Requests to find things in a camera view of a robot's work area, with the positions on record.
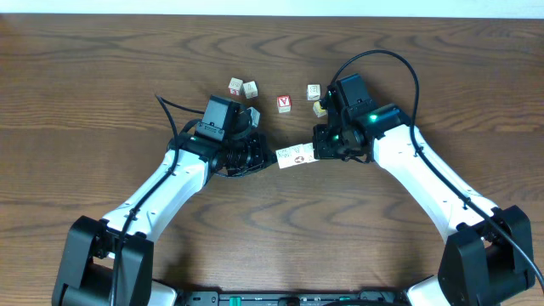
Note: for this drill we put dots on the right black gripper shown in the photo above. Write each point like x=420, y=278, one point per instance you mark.
x=322, y=150

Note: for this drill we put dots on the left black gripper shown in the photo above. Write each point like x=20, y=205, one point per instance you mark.
x=265, y=155

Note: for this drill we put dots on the white block orange print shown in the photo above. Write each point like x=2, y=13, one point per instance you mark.
x=309, y=153

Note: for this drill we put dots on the white block red globe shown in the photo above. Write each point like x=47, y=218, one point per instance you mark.
x=297, y=154

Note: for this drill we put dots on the plain white wooden block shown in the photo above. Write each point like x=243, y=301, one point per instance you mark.
x=284, y=158

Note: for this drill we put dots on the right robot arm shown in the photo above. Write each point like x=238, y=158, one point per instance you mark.
x=488, y=255

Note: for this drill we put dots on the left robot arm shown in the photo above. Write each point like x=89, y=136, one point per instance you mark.
x=110, y=261

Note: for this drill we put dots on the yellow block left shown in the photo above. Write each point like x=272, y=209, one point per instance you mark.
x=319, y=110

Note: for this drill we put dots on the white block black print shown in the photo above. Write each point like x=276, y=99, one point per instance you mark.
x=313, y=92

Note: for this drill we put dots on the red V letter block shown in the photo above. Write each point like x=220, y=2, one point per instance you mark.
x=284, y=103

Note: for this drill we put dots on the plain white letter block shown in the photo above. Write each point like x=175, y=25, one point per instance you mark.
x=250, y=89

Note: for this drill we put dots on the white block red side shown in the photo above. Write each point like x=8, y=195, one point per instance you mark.
x=235, y=86

